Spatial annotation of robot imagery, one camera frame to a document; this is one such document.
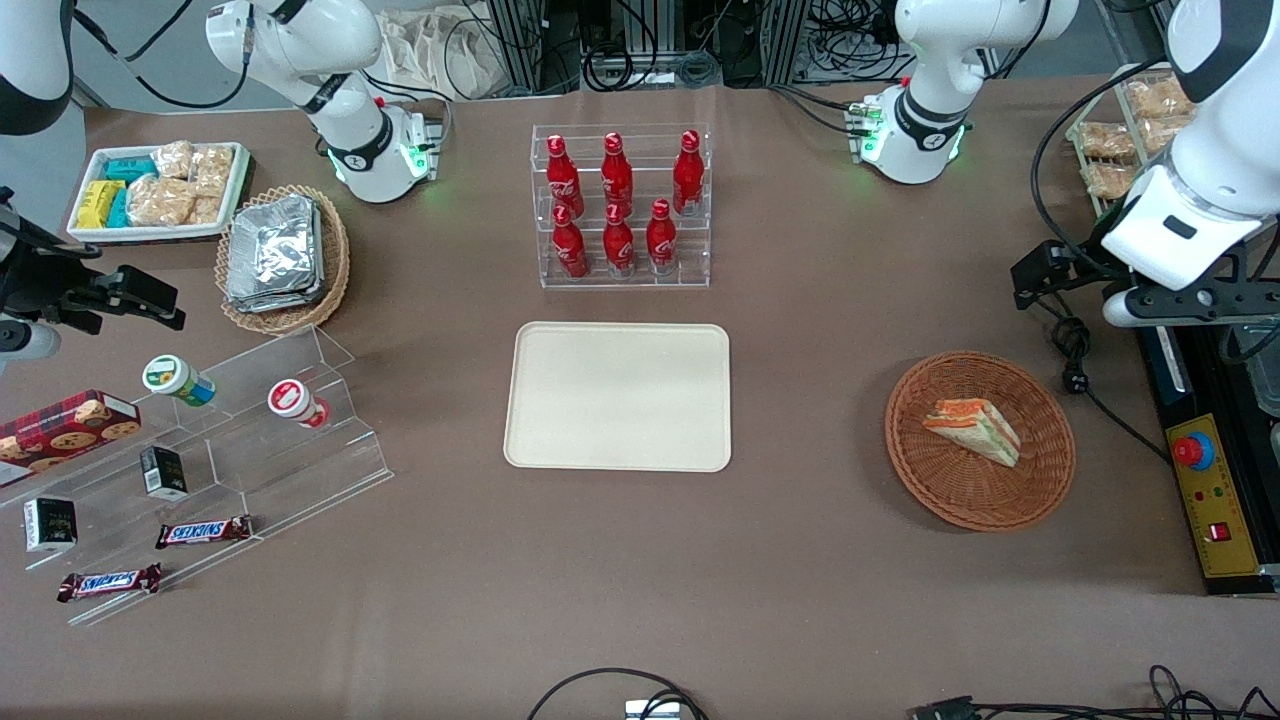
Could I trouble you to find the black left base cables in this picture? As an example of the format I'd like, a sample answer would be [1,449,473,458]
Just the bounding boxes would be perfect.
[768,84,873,137]

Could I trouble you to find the green lid yogurt cup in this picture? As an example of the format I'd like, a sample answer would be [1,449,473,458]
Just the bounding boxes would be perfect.
[142,355,217,408]

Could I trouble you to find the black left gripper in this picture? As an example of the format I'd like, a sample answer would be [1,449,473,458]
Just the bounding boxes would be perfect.
[1011,240,1280,310]

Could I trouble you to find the small black box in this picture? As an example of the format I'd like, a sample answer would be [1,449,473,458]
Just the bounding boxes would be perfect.
[140,446,189,502]
[24,497,79,554]

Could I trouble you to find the red cookie box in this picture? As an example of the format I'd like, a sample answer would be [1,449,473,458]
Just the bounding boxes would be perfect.
[0,390,142,474]

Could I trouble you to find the black yellow control box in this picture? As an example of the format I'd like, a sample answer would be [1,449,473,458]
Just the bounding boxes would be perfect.
[1135,322,1280,598]

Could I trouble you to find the cream plastic tray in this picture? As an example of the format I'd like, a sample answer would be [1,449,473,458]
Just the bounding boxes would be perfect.
[503,321,732,473]

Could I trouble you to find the white rectangular snack tray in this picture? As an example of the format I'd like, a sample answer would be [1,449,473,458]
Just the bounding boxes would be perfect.
[67,142,251,244]

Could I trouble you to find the white wire rack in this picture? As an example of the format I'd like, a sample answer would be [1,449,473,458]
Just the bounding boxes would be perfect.
[1066,62,1201,221]

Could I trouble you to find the clear bagged pastry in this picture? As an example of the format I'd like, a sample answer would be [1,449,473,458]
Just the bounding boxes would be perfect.
[1127,77,1197,122]
[1084,163,1137,200]
[1077,122,1137,160]

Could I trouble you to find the clear acrylic bottle rack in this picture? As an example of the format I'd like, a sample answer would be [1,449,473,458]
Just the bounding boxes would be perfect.
[531,123,712,290]

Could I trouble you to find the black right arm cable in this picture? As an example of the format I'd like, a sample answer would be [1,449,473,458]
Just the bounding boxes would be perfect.
[70,0,253,111]

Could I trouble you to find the red lid yogurt cup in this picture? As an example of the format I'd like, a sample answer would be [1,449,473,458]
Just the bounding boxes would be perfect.
[267,379,331,431]

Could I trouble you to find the brown Snickers bar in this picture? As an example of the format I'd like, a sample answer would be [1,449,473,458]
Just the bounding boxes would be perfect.
[155,516,254,550]
[57,564,163,603]

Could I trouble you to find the beige cloth bags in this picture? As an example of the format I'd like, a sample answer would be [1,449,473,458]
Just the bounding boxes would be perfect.
[375,8,513,101]

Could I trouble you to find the silver foil pack stack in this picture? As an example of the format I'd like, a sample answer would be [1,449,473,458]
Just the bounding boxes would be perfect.
[225,194,324,314]

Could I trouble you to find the black background cable bundle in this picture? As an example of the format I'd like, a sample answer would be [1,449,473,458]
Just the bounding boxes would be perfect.
[580,0,726,93]

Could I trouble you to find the oval tan wicker basket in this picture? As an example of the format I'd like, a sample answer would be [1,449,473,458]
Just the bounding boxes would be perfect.
[215,184,351,335]

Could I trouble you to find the round brown wicker basket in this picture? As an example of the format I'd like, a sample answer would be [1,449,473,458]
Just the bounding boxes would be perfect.
[885,350,1077,532]

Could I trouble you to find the yellow snack packet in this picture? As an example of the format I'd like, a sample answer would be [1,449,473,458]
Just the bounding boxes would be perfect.
[77,180,126,230]

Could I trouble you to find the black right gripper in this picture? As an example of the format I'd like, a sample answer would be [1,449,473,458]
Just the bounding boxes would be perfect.
[0,190,188,336]

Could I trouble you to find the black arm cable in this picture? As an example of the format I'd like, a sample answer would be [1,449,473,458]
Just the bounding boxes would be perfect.
[1029,58,1173,263]
[70,0,253,111]

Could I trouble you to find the red cola bottle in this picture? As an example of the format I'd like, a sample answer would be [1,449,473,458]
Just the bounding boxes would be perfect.
[603,203,637,278]
[646,198,679,276]
[546,135,585,217]
[672,130,706,218]
[552,205,590,279]
[601,132,635,213]

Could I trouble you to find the black looped table cable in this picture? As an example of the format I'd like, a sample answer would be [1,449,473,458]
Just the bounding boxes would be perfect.
[526,667,711,720]

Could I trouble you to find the triangular sandwich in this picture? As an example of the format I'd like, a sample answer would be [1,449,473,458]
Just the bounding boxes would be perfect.
[922,398,1022,468]

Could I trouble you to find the clear acrylic stepped shelf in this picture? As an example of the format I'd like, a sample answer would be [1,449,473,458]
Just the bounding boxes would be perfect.
[0,325,394,628]

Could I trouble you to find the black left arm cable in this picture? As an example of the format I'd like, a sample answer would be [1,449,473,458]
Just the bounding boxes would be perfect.
[1029,58,1173,263]

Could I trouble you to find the black tangled cables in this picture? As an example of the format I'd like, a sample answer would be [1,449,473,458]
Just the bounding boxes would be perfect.
[908,664,1280,720]

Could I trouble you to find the aluminium frame profile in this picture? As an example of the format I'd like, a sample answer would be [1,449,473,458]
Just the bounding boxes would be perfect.
[485,0,583,97]

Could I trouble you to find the clear plastic container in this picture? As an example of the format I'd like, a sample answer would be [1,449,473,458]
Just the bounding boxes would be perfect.
[1238,318,1280,421]

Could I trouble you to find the black cable with plug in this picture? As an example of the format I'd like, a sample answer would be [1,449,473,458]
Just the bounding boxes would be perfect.
[1040,298,1173,466]

